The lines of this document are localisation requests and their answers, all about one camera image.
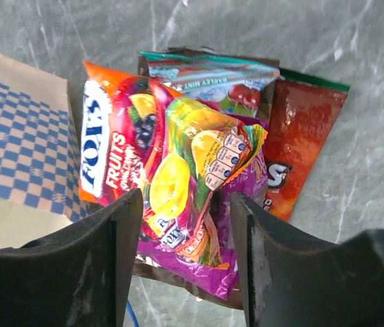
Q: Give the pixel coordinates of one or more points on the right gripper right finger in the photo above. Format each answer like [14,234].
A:
[291,278]

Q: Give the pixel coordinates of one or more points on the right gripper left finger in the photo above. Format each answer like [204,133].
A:
[77,276]

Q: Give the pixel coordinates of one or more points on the dark brown snack bag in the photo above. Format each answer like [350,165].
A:
[218,286]

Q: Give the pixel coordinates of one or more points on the checkered paper bag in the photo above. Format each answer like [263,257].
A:
[39,155]

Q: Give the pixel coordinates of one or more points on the colourful fruit candy bag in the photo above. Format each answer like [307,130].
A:
[114,105]

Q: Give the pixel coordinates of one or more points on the purple candy bag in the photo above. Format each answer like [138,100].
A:
[191,168]

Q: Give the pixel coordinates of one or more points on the red Doritos chip bag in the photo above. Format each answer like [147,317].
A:
[304,110]

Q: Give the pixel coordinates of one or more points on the teal mint candy bag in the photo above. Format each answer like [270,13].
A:
[230,84]

